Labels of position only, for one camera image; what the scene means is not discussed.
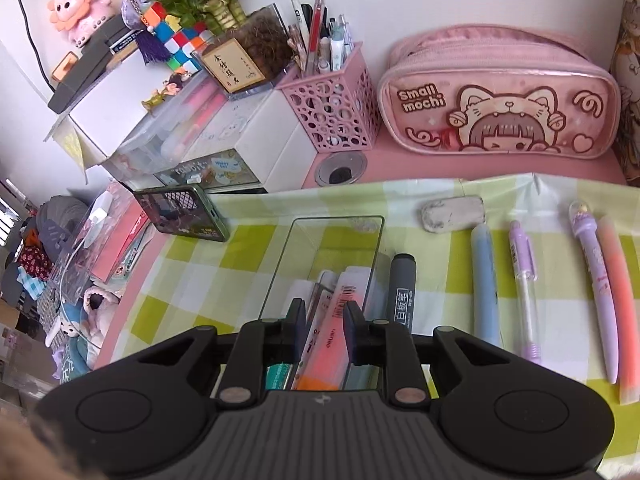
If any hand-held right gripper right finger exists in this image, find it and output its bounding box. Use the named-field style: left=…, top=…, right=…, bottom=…
left=345, top=302, right=541, bottom=407

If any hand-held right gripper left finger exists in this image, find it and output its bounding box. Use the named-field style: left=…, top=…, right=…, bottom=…
left=107, top=298, right=307, bottom=408

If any orange capped highlighter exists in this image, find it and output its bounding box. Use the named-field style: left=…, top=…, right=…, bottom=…
left=294, top=280, right=353, bottom=392

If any green glue stick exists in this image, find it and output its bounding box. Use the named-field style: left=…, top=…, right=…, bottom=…
left=265, top=362, right=295, bottom=392

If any black whiteboard marker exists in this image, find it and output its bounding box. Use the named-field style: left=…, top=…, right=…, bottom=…
left=384, top=252, right=420, bottom=337

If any clear plastic box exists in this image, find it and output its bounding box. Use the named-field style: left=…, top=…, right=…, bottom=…
left=257, top=215, right=387, bottom=393

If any light blue highlighter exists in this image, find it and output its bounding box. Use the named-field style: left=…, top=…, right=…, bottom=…
left=470, top=224, right=507, bottom=348

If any white eraser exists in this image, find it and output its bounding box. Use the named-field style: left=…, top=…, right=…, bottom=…
left=417, top=196, right=487, bottom=234

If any purple clear pen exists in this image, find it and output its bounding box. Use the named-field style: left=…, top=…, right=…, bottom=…
left=507, top=220, right=545, bottom=363

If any purple cartoon pen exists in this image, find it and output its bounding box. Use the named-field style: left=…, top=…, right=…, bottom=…
left=569, top=200, right=622, bottom=385

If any pink highlighter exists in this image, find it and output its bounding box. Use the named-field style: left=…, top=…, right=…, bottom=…
left=597, top=214, right=640, bottom=405

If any green checked tablecloth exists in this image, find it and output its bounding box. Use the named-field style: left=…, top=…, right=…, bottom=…
left=95, top=172, right=640, bottom=480

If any smartphone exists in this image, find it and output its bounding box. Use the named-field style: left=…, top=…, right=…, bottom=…
left=132, top=184, right=231, bottom=242

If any cartoon picture book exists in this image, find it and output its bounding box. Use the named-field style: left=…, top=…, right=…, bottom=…
left=112, top=225, right=157, bottom=287

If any pink plush toy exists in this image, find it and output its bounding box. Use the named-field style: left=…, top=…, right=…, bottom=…
left=82, top=285, right=126, bottom=341

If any white desk drawer organizer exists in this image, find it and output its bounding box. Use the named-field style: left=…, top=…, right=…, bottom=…
left=107, top=87, right=323, bottom=195

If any pink pen holder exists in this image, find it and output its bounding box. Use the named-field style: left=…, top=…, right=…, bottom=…
left=275, top=40, right=383, bottom=153

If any white plush toy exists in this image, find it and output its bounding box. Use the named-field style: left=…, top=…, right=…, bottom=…
left=47, top=305, right=83, bottom=348

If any white charger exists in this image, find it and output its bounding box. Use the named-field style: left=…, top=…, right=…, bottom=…
left=87, top=196, right=115, bottom=225

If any clear plastic case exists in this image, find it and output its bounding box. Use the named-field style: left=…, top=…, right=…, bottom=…
left=47, top=182, right=146, bottom=306

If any clear compartment box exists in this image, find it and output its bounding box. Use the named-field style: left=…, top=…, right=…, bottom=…
left=107, top=77, right=236, bottom=181

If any dark floral cloth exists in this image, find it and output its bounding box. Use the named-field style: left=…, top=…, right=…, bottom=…
left=17, top=240, right=53, bottom=281

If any glass vase with label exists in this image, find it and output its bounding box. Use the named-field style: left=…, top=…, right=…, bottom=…
left=192, top=4, right=296, bottom=100

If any small brown figurine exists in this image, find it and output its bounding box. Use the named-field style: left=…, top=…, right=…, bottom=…
left=141, top=72, right=187, bottom=112

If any pink pencil case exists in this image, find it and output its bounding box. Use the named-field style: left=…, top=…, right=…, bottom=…
left=376, top=24, right=623, bottom=161

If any white storage box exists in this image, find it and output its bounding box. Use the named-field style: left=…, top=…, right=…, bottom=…
left=45, top=45, right=201, bottom=171

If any yellow lace piece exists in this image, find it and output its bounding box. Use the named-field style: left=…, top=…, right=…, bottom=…
left=47, top=122, right=93, bottom=186

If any bunch of pens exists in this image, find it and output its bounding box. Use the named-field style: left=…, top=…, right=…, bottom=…
left=287, top=0, right=356, bottom=78

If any colourful puzzle cube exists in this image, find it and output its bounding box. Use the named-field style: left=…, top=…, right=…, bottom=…
left=159, top=14, right=217, bottom=72
left=141, top=1, right=171, bottom=31

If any dark grey case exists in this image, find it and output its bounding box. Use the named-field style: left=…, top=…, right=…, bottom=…
left=47, top=15, right=141, bottom=113

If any tan wooden block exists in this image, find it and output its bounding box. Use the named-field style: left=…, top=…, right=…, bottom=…
left=51, top=52, right=81, bottom=83

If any purple sachet charm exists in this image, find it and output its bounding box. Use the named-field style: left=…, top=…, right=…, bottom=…
left=119, top=0, right=165, bottom=67

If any pink lion toy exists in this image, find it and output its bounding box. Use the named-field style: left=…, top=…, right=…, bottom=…
left=47, top=0, right=116, bottom=43

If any grey desk cable grommet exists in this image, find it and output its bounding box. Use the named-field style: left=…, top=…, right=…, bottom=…
left=315, top=152, right=368, bottom=186

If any white cable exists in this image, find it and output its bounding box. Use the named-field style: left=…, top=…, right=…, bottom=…
left=55, top=220, right=101, bottom=306

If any black cable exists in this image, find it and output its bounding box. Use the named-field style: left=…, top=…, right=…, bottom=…
left=11, top=0, right=56, bottom=91

